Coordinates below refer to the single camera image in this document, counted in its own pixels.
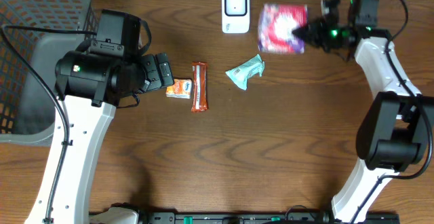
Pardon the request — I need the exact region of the orange tissue pack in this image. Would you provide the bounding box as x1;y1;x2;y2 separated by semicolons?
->
165;79;193;99

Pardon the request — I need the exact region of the red purple noodle packet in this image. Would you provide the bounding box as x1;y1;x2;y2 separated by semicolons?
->
258;3;308;54

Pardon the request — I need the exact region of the orange-brown snack bar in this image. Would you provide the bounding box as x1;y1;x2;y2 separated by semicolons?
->
191;62;208;112

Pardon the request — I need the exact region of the teal snack packet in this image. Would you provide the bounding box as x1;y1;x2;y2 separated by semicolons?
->
226;54;265;90

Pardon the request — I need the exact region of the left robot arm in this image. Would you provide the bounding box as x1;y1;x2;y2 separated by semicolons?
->
26;51;174;223

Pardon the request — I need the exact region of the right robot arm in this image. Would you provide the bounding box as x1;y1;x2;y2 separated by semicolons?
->
293;0;433;223

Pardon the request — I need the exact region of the white barcode scanner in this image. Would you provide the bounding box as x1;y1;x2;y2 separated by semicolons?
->
221;0;250;34

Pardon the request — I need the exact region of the grey plastic mesh basket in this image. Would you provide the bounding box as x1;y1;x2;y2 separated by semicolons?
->
1;0;98;146

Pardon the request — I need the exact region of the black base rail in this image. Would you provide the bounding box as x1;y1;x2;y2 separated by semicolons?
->
90;211;401;224

